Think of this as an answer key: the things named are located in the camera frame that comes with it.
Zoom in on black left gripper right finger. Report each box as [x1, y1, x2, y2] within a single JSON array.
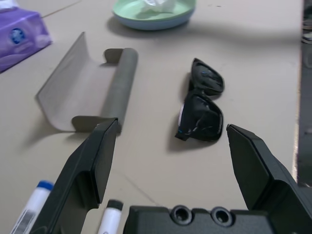
[[226, 123, 312, 234]]

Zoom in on light blue plate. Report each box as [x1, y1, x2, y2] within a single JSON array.
[[114, 11, 195, 31]]

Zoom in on light green plate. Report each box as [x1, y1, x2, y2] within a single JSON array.
[[112, 0, 197, 22]]

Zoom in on white marker with blue cap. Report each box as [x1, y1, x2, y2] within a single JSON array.
[[8, 180, 54, 234]]

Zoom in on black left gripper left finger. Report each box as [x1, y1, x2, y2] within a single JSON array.
[[31, 118, 120, 234]]

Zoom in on purple tissue pack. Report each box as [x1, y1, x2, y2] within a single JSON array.
[[0, 6, 53, 73]]

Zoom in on white tissue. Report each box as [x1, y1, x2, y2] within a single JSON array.
[[140, 0, 177, 13]]

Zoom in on white marker with black cap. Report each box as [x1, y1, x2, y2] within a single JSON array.
[[97, 199, 124, 234]]

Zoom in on grey glasses case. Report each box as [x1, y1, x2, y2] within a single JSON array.
[[36, 31, 139, 134]]

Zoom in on black sunglasses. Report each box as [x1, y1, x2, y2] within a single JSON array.
[[175, 58, 225, 142]]

